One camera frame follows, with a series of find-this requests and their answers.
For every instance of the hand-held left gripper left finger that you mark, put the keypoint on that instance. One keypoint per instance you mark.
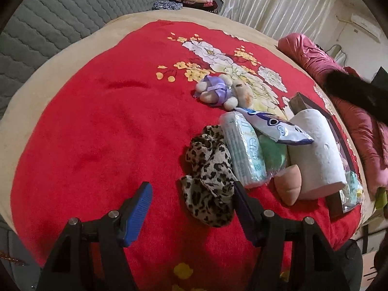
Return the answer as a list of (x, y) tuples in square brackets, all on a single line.
[(136, 212)]

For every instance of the teal white tissue pack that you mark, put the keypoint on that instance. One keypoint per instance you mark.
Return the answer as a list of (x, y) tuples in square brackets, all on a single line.
[(242, 151)]

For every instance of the beige bed sheet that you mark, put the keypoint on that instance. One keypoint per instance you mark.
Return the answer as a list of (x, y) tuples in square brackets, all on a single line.
[(136, 16)]

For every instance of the green makeup sponge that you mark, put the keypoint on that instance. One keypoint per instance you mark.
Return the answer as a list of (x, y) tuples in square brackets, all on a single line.
[(272, 154)]

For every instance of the blue white wipes packet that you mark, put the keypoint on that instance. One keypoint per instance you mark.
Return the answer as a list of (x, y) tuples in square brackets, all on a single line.
[(272, 124)]

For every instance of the white air conditioner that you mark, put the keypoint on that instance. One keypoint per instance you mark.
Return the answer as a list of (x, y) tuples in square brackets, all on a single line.
[(366, 25)]

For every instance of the white curtain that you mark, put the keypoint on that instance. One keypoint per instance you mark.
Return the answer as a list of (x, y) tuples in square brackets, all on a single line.
[(272, 3)]

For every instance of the green cloth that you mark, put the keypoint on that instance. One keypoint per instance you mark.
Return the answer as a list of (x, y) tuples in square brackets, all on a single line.
[(382, 198)]

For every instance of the grey quilted headboard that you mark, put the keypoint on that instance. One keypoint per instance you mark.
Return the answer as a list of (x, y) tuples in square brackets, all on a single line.
[(60, 12)]

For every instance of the white toilet paper roll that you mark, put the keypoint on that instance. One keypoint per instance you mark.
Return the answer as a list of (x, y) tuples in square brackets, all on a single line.
[(315, 157)]

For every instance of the leopard print scrunchie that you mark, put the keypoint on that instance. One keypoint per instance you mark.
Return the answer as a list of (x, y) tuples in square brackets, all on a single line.
[(206, 169)]

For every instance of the black television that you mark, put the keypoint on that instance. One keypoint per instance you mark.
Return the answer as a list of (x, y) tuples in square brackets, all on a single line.
[(382, 77)]

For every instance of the beige makeup sponge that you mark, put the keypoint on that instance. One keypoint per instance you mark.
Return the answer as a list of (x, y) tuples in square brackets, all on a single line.
[(289, 188)]

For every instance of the blue patterned cloth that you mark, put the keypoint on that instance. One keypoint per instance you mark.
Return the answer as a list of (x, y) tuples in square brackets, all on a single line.
[(166, 5)]

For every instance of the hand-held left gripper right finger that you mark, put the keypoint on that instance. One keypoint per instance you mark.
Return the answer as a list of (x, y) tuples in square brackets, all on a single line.
[(244, 212)]

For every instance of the red floral blanket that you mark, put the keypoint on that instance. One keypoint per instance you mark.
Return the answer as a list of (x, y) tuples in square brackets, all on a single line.
[(91, 127)]

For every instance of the pink quilt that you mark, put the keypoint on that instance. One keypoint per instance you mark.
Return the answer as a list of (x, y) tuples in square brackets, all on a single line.
[(357, 133)]

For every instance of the plush toy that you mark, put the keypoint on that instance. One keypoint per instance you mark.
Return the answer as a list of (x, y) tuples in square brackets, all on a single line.
[(239, 89)]

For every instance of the brown box with pink inside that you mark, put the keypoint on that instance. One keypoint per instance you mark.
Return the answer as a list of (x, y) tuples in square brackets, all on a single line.
[(333, 203)]

